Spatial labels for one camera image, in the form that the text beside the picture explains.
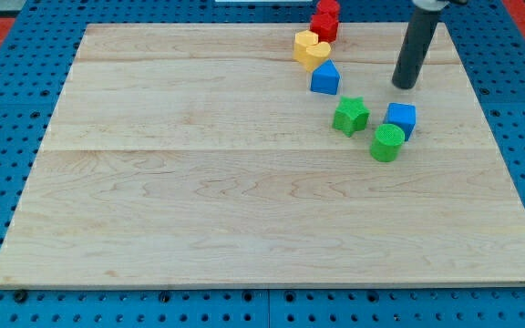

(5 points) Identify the green star block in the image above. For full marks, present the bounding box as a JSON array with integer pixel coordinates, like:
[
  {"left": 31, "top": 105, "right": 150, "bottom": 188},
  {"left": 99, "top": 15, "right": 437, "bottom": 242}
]
[{"left": 332, "top": 96, "right": 370, "bottom": 138}]

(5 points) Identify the red block front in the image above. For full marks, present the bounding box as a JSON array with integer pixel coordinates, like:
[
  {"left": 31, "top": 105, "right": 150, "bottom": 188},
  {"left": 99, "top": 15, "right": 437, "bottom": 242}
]
[{"left": 309, "top": 14, "right": 339, "bottom": 43}]

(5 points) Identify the red block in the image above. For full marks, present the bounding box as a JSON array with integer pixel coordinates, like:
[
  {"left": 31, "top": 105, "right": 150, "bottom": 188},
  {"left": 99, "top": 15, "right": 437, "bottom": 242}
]
[
  {"left": 309, "top": 14, "right": 339, "bottom": 43},
  {"left": 315, "top": 0, "right": 341, "bottom": 19}
]

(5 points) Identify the green cylinder block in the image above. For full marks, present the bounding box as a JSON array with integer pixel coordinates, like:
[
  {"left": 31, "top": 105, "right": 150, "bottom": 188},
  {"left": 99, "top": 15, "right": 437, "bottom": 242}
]
[{"left": 369, "top": 123, "right": 405, "bottom": 162}]

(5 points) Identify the yellow heart block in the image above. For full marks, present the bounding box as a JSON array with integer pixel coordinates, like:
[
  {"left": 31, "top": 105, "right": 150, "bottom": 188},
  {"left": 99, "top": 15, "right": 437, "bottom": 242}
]
[{"left": 304, "top": 42, "right": 332, "bottom": 72}]

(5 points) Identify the blue cube block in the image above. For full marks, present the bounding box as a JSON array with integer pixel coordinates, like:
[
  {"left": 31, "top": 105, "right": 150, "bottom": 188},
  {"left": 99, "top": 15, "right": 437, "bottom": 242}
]
[{"left": 383, "top": 103, "right": 417, "bottom": 141}]

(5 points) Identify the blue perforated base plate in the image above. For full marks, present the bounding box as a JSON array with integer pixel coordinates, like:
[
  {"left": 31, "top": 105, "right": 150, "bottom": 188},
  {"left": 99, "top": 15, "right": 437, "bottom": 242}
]
[{"left": 0, "top": 0, "right": 525, "bottom": 327}]

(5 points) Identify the blue triangle block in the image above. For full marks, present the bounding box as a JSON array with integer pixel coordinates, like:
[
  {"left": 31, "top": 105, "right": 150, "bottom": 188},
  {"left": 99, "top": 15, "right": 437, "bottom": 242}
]
[{"left": 310, "top": 59, "right": 340, "bottom": 95}]

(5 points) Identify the light wooden board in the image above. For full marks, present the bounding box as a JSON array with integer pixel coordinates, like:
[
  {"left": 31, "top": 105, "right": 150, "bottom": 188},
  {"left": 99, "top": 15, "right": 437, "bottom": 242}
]
[{"left": 0, "top": 23, "right": 525, "bottom": 290}]

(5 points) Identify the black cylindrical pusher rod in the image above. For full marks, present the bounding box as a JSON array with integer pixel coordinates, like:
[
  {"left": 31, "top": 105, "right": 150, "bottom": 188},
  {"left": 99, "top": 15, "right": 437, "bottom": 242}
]
[{"left": 392, "top": 7, "right": 441, "bottom": 89}]

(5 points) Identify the red block rear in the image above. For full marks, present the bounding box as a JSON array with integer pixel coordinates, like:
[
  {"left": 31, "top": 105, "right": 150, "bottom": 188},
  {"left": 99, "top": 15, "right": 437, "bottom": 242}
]
[{"left": 315, "top": 0, "right": 341, "bottom": 19}]

